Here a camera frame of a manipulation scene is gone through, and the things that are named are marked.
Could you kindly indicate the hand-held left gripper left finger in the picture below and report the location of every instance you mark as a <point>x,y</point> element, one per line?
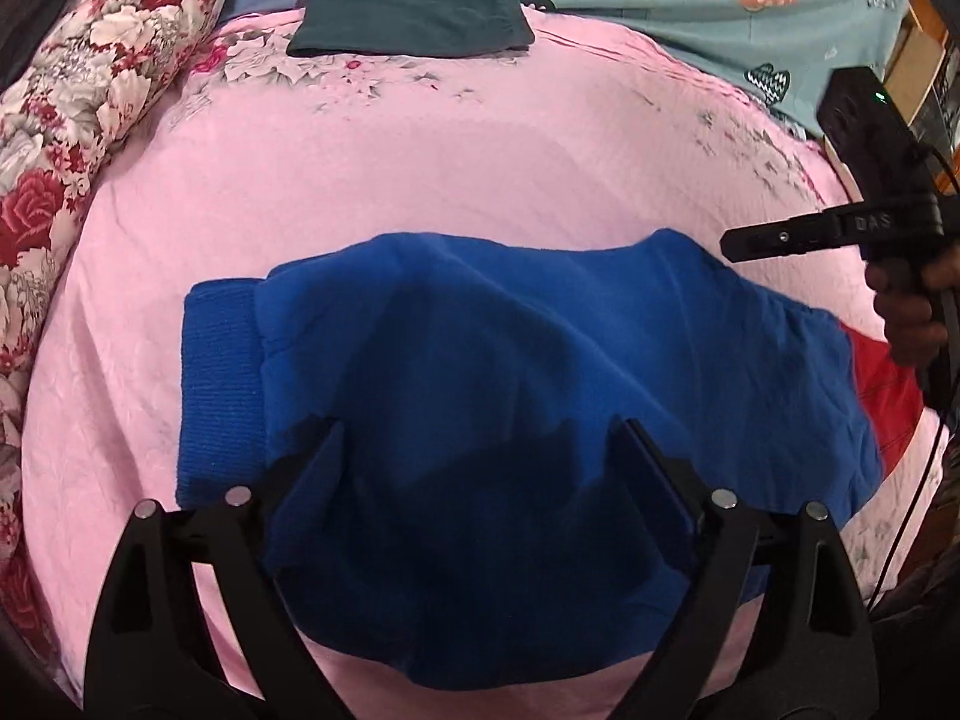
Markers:
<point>311,474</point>

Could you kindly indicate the teal heart print sheet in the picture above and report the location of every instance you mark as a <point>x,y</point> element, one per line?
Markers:
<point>675,7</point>

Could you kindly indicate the dark green folded cloth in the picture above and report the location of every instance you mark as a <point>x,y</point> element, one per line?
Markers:
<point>409,24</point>

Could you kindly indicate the blue sweater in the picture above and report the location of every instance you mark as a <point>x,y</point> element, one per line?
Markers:
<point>480,405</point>

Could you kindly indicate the person's right hand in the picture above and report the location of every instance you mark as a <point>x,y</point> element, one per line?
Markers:
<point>904,311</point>

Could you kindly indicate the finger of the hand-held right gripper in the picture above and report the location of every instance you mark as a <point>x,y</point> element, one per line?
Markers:
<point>780,237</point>

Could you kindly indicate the pink floral bedsheet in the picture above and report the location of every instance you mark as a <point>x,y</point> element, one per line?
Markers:
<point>450,150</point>

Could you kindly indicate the floral red pillow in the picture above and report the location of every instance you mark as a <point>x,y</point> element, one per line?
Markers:
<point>90,112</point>

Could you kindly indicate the cardboard box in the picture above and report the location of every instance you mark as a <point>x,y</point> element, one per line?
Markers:
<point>919,67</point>

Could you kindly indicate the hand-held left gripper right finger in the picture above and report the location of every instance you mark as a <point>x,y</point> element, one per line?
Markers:
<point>664,484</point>

